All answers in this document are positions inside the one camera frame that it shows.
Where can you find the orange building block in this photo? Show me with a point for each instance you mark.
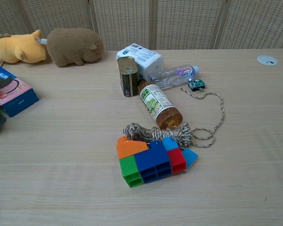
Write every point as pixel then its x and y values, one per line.
pixel 130 148

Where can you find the light blue building block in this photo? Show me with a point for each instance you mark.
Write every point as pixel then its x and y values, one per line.
pixel 189 157
pixel 169 144

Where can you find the dark blue building block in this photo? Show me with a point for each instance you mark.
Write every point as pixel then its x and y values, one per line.
pixel 153 162

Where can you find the green building block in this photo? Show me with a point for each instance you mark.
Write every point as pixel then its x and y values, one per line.
pixel 129 169

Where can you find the red building block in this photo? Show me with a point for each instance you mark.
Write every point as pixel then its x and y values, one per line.
pixel 177 160

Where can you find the amber drink bottle with label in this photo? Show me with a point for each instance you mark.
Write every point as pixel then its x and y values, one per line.
pixel 159 103

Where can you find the dark green rectangular tin can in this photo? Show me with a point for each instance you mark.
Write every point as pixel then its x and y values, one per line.
pixel 128 76

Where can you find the clear plastic water bottle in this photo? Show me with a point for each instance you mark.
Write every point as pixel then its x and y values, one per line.
pixel 174 75

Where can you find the white tissue pack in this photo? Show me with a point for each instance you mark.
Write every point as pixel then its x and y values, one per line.
pixel 145 58

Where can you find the beige perforated folding screen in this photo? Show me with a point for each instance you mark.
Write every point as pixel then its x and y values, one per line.
pixel 141 23

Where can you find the brown plush capybara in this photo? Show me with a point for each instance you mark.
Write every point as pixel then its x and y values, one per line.
pixel 73 46

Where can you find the blue and pink cardboard box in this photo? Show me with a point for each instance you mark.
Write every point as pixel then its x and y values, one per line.
pixel 13 94

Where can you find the yellow plush toy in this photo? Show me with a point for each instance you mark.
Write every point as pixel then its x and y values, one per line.
pixel 19 48

